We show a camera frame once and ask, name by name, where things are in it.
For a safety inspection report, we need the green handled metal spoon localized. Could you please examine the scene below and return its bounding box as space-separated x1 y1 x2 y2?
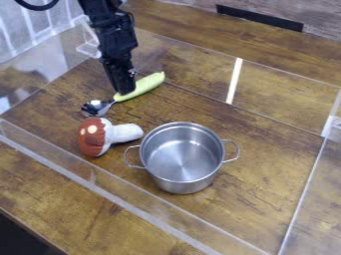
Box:
81 72 165 117

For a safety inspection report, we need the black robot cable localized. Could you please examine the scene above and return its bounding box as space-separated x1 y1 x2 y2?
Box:
11 0 61 12

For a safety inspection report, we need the stainless steel pot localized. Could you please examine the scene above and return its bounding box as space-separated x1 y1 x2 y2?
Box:
124 122 239 194

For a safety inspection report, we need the plush brown white mushroom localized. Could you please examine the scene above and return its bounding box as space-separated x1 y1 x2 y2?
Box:
77 117 144 157

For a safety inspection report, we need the clear acrylic barrier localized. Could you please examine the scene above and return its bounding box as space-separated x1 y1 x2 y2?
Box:
0 119 269 255
277 90 341 255

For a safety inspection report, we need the black strip on table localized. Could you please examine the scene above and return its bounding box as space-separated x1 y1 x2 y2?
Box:
215 4 303 32

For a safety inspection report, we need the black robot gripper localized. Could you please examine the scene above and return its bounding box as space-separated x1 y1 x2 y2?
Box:
77 0 138 95

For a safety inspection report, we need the clear acrylic front barrier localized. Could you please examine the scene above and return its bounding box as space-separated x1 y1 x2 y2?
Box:
0 119 269 255

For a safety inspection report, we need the clear acrylic right barrier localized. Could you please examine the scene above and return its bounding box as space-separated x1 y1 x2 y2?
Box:
277 90 341 255

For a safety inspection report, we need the clear acrylic bracket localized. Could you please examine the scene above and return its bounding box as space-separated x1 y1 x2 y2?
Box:
76 22 101 59

